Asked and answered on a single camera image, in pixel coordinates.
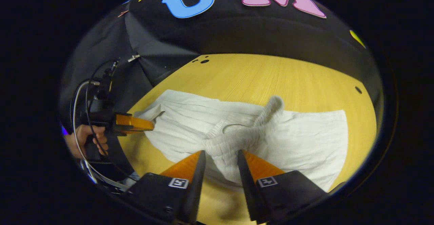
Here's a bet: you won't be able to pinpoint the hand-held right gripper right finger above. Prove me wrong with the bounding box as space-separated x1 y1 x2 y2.
237 149 329 225

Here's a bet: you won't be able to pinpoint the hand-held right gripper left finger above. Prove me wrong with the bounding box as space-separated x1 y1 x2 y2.
124 150 206 225

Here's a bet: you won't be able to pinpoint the white jeans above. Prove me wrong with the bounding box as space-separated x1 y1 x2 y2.
134 89 349 192

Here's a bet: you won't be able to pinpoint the black backdrop cloth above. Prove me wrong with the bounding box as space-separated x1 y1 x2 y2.
59 0 383 181

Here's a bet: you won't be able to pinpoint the black cable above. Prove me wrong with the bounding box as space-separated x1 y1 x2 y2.
84 59 137 182

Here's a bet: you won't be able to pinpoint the white cable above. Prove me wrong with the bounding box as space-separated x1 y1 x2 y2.
72 80 131 190

